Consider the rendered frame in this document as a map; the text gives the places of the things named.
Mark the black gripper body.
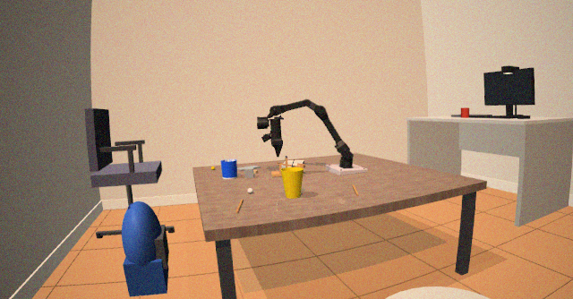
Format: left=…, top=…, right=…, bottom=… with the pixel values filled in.
left=270, top=128, right=283, bottom=145

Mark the yellow cup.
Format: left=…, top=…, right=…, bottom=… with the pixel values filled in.
left=281, top=167, right=304, bottom=199

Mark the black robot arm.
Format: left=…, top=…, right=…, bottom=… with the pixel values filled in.
left=257, top=99, right=354, bottom=168

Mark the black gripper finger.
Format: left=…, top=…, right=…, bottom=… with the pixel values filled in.
left=271, top=144, right=283, bottom=157

